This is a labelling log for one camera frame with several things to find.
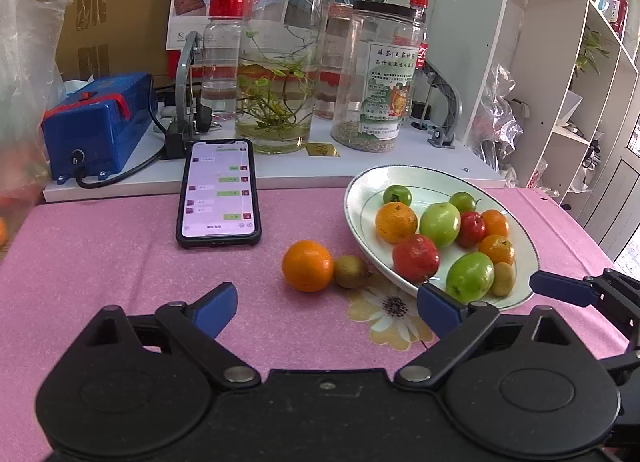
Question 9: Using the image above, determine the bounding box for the red apple on plate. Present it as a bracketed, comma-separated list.
[392, 234, 440, 286]

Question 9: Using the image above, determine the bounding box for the pink floral tablecloth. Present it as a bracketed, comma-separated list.
[1, 189, 639, 461]

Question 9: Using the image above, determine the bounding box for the large front mandarin on plate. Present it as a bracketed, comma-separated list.
[477, 234, 515, 265]

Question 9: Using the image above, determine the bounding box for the back right mandarin on plate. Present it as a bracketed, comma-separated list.
[482, 208, 510, 238]

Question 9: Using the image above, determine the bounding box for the elongated green fruit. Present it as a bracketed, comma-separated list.
[446, 252, 495, 304]

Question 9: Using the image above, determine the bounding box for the small kiwi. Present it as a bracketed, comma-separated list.
[334, 255, 370, 290]
[490, 263, 516, 297]

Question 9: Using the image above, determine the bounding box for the large orange on table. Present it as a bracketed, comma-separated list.
[282, 240, 334, 293]

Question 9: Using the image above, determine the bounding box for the grey clamp right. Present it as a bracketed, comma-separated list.
[418, 61, 462, 149]

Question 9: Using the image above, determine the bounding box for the large green apple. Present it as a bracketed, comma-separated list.
[419, 202, 461, 250]

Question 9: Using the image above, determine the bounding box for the crumpled clear plastic bag right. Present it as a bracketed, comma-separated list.
[468, 63, 524, 177]

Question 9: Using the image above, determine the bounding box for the cola bottle red label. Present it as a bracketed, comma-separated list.
[406, 0, 428, 116]

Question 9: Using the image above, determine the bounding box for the gold card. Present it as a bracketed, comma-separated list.
[306, 142, 340, 158]

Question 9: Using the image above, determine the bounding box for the black power cable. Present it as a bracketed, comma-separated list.
[72, 91, 174, 190]

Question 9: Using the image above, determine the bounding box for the white shelf unit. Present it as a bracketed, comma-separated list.
[428, 0, 639, 241]

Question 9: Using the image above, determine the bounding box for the grey clamp left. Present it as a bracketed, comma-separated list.
[165, 31, 200, 160]

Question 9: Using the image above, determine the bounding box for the mandarin beside red apple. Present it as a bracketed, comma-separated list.
[375, 202, 418, 244]

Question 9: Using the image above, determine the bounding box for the small kiwi back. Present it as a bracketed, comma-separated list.
[334, 255, 370, 290]

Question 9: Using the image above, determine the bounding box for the cardboard box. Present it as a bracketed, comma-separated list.
[56, 0, 171, 86]

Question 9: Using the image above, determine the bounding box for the white ceramic plate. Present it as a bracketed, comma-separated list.
[344, 165, 539, 312]

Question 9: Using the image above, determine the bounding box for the blue power box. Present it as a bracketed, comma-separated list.
[41, 73, 157, 184]

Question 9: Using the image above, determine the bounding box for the small round green fruit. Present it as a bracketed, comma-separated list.
[383, 185, 412, 206]

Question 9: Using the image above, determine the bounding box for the clear plastic jar with label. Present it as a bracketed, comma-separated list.
[331, 0, 420, 153]

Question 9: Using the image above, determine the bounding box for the red apple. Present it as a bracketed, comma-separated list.
[392, 234, 440, 286]
[456, 212, 486, 248]

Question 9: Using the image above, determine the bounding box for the tall glass vase with plant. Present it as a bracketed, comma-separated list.
[235, 0, 332, 154]

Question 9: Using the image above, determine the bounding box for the white board platform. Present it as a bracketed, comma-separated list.
[43, 118, 504, 203]

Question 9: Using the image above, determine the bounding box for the round green fruit front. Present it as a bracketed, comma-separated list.
[449, 191, 477, 214]

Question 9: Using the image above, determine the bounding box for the clear bottle red cap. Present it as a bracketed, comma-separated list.
[201, 0, 245, 121]

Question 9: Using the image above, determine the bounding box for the clear plastic bag with fruit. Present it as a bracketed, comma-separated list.
[1, 0, 73, 252]

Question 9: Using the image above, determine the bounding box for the small kiwi front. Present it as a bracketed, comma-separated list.
[490, 263, 516, 297]

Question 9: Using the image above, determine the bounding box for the grey clamp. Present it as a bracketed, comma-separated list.
[165, 31, 200, 160]
[418, 61, 462, 149]

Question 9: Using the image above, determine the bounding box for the black smartphone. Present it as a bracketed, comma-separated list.
[176, 138, 262, 248]

